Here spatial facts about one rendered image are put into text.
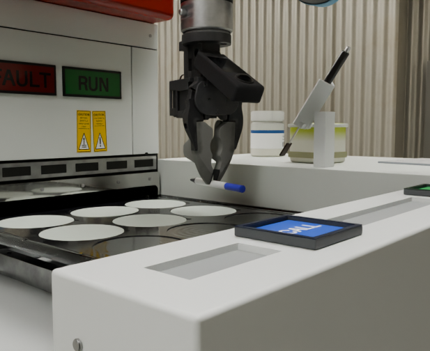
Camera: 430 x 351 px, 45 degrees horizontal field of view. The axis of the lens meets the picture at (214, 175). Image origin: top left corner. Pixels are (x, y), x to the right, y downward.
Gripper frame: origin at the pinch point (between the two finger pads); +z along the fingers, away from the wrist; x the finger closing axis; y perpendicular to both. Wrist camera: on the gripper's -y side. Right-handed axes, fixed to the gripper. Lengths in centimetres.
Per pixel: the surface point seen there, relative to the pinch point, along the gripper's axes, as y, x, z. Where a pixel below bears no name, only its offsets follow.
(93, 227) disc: 0.0, 18.1, 5.7
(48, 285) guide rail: 1.4, 23.4, 12.7
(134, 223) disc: 0.0, 12.5, 5.7
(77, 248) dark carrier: -10.3, 23.3, 5.7
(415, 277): -42.1, 10.9, 3.0
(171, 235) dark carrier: -9.9, 12.1, 5.7
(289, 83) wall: 170, -156, -33
